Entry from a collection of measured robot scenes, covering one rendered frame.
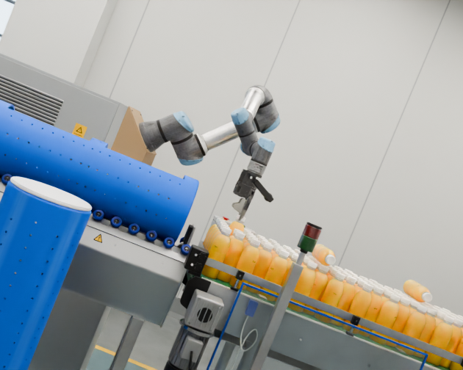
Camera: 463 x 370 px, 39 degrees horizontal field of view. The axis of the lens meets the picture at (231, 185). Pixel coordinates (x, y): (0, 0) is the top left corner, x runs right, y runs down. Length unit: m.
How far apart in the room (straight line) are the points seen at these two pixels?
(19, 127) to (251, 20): 3.28
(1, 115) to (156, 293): 0.92
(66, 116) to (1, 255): 2.28
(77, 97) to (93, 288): 1.89
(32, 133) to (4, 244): 0.62
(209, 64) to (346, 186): 1.53
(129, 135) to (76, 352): 1.04
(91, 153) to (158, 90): 2.96
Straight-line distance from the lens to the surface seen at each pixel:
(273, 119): 3.20
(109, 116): 4.29
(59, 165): 2.61
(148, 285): 2.67
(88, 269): 2.68
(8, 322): 2.21
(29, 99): 4.41
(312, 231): 2.41
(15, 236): 2.15
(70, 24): 5.43
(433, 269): 5.81
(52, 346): 3.25
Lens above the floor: 1.34
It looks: 2 degrees down
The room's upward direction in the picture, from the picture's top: 22 degrees clockwise
